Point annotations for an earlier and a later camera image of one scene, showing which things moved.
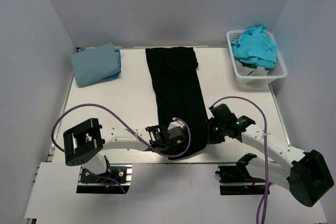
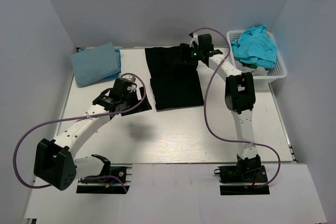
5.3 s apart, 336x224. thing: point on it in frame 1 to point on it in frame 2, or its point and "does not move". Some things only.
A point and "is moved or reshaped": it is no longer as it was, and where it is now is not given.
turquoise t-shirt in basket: (254, 46) does not move
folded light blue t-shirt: (92, 64) does not move
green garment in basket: (250, 65) does not move
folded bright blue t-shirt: (117, 74) does not move
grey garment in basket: (244, 71) does not move
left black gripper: (170, 151) to (145, 106)
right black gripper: (210, 138) to (196, 47)
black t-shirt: (179, 92) is moved or reshaped
